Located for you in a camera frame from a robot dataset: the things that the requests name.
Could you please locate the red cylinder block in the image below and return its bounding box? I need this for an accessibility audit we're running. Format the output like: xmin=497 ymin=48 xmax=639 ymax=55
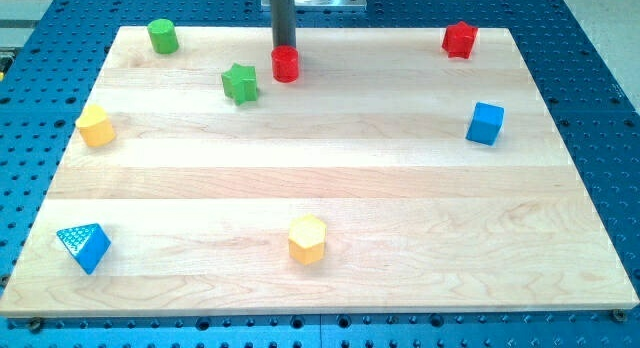
xmin=271 ymin=45 xmax=299 ymax=83

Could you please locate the wooden board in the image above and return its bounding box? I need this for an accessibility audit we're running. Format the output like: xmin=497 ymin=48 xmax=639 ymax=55
xmin=1 ymin=26 xmax=638 ymax=318

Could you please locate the left board clamp screw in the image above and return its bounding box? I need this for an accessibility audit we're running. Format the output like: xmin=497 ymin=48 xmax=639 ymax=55
xmin=25 ymin=317 xmax=44 ymax=334

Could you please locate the blue triangle block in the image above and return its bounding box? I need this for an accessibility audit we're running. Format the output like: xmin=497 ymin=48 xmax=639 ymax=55
xmin=56 ymin=223 xmax=111 ymax=275

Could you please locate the right board clamp screw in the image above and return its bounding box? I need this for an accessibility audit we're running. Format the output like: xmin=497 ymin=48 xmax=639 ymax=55
xmin=610 ymin=309 xmax=627 ymax=323

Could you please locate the yellow hexagon block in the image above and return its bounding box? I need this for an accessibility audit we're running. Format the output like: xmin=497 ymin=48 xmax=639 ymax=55
xmin=288 ymin=215 xmax=327 ymax=265

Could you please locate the red star block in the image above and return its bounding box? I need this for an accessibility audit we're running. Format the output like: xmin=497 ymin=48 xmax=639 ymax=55
xmin=442 ymin=21 xmax=479 ymax=59

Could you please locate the green star block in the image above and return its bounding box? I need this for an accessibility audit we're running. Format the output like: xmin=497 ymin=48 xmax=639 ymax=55
xmin=221 ymin=63 xmax=258 ymax=105

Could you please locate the board clamp screw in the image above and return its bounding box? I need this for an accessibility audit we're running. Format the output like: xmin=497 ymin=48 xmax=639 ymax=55
xmin=25 ymin=317 xmax=44 ymax=334
xmin=610 ymin=309 xmax=627 ymax=323

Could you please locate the blue cube block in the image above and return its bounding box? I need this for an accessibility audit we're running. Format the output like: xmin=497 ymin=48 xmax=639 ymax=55
xmin=465 ymin=102 xmax=505 ymax=146

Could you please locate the yellow half-round block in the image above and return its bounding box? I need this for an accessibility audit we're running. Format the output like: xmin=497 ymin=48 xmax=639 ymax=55
xmin=75 ymin=104 xmax=116 ymax=147

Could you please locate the grey pusher rod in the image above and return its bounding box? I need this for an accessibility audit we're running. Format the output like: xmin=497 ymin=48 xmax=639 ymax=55
xmin=270 ymin=0 xmax=296 ymax=48

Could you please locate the green cylinder block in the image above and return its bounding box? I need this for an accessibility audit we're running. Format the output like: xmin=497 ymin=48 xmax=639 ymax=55
xmin=147 ymin=18 xmax=179 ymax=54

